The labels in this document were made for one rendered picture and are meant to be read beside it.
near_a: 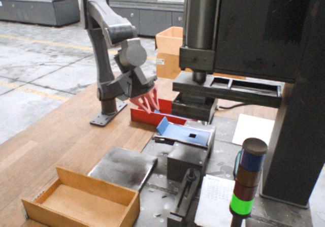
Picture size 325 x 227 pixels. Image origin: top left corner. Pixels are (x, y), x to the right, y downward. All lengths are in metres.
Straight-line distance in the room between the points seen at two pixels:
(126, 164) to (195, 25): 0.44
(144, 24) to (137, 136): 5.02
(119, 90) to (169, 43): 2.41
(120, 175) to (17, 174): 0.31
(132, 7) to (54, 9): 2.42
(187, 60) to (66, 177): 0.45
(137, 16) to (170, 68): 2.91
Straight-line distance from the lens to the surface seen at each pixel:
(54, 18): 7.51
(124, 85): 0.65
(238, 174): 0.45
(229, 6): 0.53
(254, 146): 0.41
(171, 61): 3.09
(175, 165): 0.70
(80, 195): 0.73
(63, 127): 1.02
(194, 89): 0.62
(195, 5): 0.57
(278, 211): 0.74
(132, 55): 0.64
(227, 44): 0.55
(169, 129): 0.78
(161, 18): 5.61
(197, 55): 0.59
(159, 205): 0.69
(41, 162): 0.88
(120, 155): 0.80
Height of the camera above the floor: 1.44
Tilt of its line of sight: 29 degrees down
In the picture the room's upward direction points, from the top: straight up
